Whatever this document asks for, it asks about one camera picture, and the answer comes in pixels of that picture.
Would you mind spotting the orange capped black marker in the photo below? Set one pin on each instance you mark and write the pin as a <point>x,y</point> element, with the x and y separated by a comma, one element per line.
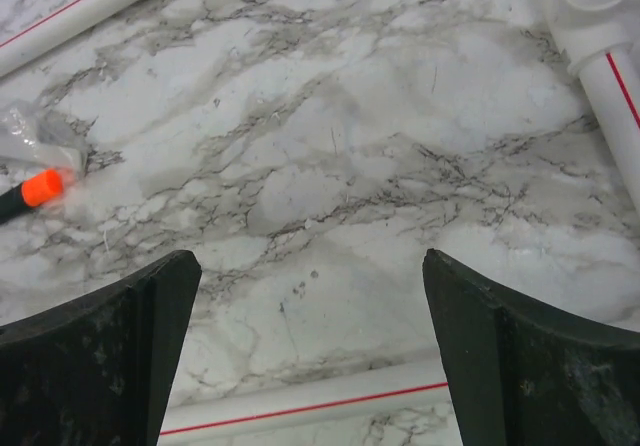
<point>30,195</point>

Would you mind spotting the white PVC pipe frame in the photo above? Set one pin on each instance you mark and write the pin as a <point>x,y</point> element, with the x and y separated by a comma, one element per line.
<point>309,153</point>

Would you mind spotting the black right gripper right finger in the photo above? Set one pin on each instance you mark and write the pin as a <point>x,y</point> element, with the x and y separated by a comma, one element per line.
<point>523,372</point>

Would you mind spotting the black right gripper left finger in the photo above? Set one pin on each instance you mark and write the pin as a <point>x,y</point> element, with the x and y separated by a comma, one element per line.
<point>98,370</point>

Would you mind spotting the clear plastic bag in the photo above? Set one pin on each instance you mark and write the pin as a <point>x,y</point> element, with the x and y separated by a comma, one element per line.
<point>28,136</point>

